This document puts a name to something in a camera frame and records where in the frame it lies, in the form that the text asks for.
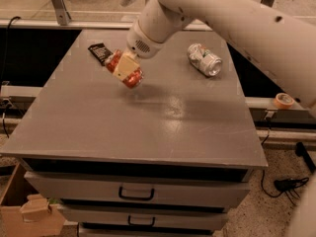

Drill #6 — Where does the red coke can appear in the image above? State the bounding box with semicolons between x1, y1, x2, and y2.
105;49;143;89

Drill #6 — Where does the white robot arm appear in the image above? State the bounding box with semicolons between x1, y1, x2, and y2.
123;0;316;116

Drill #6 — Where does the black rxbar chocolate wrapper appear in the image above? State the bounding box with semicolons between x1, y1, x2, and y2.
88;42;113;65

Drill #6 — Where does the white green soda can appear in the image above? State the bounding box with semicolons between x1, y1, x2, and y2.
187;43;222;77

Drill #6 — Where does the grey drawer cabinet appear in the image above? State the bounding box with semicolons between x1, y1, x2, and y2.
2;30;267;237

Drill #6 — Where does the masking tape roll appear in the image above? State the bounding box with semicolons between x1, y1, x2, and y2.
274;93;294;110

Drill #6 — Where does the cardboard box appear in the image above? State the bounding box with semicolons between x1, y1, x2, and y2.
0;164;65;237

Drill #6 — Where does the black bar on floor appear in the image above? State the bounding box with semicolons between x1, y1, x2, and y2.
295;142;316;173

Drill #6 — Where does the left metal bracket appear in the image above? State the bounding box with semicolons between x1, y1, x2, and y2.
51;0;71;26

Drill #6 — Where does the black cable at left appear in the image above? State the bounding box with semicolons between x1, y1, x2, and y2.
0;16;23;139

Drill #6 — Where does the top drawer black handle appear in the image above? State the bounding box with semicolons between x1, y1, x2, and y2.
118;187;155;201

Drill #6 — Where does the drawer black handle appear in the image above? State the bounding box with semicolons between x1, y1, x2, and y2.
127;215;156;227
118;187;155;201

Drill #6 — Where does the middle drawer black handle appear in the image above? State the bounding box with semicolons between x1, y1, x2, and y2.
127;215;156;227

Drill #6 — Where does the black power adapter with cable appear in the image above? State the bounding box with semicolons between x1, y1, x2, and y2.
260;171;309;205

